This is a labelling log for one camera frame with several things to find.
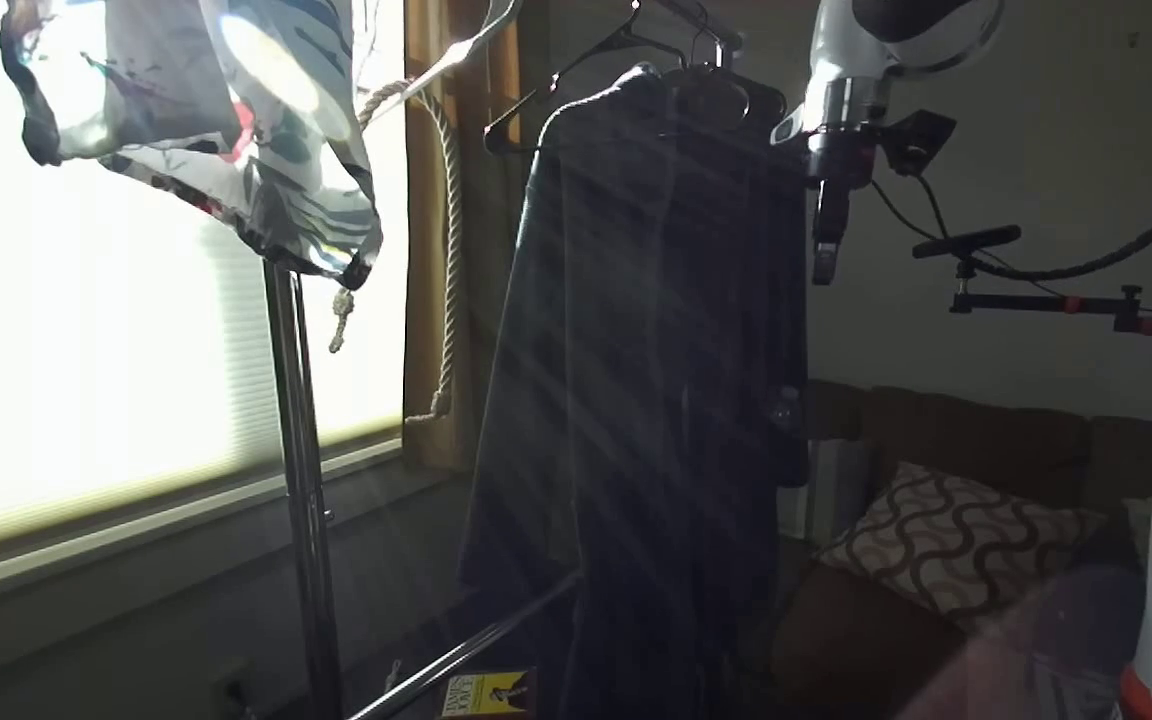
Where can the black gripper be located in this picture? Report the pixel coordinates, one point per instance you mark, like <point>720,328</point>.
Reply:
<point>843,164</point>

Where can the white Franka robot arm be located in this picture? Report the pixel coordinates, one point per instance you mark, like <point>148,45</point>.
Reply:
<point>843,52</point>

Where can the hanger carrying robe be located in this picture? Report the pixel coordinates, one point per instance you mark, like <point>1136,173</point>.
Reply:
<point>720,81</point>

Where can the brown sofa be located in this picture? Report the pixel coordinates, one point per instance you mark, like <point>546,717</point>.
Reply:
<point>976,443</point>

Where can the dark blue velvet robe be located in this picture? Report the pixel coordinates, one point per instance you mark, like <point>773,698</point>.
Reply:
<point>641,403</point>

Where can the brown white patterned pillow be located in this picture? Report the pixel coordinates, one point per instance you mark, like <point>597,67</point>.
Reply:
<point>948,542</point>

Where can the tan curtain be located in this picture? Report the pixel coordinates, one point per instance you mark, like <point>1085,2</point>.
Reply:
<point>422,267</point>

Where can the pink blanket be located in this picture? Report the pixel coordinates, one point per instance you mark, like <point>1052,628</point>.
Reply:
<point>1042,652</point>

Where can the patterned white fabric garment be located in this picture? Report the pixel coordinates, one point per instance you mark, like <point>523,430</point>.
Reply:
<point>283,163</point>

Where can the chrome rack upright pole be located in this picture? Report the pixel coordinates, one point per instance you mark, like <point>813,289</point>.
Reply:
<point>299,465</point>

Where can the white window blind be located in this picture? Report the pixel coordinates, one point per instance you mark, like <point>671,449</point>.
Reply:
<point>96,375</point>

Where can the grey window sill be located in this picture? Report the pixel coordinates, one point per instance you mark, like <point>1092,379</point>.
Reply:
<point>138,532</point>

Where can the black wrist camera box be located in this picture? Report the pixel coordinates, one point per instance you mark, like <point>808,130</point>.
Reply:
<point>918,142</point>

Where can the black bar camera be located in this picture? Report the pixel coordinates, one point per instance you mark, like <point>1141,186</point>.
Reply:
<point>970,241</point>

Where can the chrome rack lower rail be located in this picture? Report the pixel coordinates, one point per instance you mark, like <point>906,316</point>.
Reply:
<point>470,651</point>

